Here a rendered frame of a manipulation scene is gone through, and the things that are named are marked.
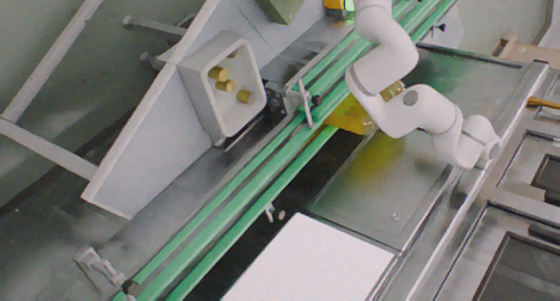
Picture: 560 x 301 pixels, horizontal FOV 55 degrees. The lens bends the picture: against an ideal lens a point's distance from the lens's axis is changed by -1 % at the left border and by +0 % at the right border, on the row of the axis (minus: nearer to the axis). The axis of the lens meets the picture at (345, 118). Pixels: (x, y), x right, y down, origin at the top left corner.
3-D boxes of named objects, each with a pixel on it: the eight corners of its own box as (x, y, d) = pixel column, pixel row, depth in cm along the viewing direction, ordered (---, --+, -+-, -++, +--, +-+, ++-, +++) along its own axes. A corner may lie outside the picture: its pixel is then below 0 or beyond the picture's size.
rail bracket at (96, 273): (82, 283, 121) (145, 328, 109) (45, 237, 110) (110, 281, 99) (99, 267, 124) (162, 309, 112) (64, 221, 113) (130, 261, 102)
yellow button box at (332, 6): (324, 14, 178) (343, 17, 175) (320, -7, 174) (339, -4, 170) (336, 4, 183) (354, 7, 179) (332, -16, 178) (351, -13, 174)
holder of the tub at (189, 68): (210, 146, 149) (230, 154, 145) (175, 64, 132) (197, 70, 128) (249, 110, 159) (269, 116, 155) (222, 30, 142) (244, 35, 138)
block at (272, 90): (269, 113, 157) (287, 119, 153) (261, 87, 151) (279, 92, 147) (276, 105, 159) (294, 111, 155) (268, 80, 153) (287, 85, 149)
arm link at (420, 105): (438, 66, 128) (389, 97, 134) (389, 28, 113) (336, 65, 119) (461, 122, 119) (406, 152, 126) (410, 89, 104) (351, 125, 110)
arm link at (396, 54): (338, 25, 121) (336, 62, 110) (386, -10, 115) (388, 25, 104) (376, 63, 128) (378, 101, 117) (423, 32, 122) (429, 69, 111)
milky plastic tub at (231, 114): (204, 132, 145) (227, 141, 141) (176, 64, 131) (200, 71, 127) (246, 96, 156) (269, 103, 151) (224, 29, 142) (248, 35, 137)
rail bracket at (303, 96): (289, 123, 154) (323, 135, 148) (275, 76, 144) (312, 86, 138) (295, 117, 156) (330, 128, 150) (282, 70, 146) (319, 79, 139)
